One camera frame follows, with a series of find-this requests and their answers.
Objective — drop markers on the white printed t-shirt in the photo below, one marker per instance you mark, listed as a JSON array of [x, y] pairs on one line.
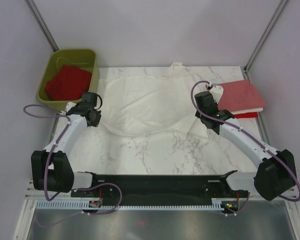
[[139, 105]]

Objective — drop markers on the pink folded t-shirt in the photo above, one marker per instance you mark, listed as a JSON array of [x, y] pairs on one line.
[[240, 95]]

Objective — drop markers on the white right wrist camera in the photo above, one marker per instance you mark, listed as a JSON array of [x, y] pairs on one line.
[[216, 90]]

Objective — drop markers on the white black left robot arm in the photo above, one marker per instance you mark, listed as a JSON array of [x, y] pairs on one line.
[[51, 168]]

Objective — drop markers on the left aluminium frame post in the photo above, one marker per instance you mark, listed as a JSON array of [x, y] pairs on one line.
[[42, 24]]

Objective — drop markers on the dark red t-shirt in bin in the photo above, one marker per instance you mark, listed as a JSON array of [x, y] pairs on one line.
[[68, 84]]

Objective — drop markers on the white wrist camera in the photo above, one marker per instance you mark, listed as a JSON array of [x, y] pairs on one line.
[[64, 110], [216, 90]]

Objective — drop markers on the white folded t-shirt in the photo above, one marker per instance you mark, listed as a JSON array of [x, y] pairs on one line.
[[245, 111]]

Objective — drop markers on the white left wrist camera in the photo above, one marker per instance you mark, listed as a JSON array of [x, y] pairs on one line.
[[64, 110]]

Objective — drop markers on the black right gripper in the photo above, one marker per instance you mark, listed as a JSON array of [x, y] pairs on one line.
[[197, 114]]

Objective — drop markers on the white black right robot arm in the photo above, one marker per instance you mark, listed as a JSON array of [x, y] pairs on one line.
[[275, 170]]

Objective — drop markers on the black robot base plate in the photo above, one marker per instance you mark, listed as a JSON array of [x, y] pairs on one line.
[[159, 190]]

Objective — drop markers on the red folded t-shirt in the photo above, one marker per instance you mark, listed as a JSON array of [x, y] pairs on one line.
[[247, 115]]

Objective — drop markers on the aluminium frame post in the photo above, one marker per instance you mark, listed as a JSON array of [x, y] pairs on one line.
[[265, 35], [42, 24]]

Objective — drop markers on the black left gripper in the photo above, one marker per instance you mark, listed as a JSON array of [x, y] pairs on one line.
[[95, 123]]

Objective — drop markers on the right aluminium frame post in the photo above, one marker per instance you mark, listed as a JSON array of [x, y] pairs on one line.
[[265, 35]]

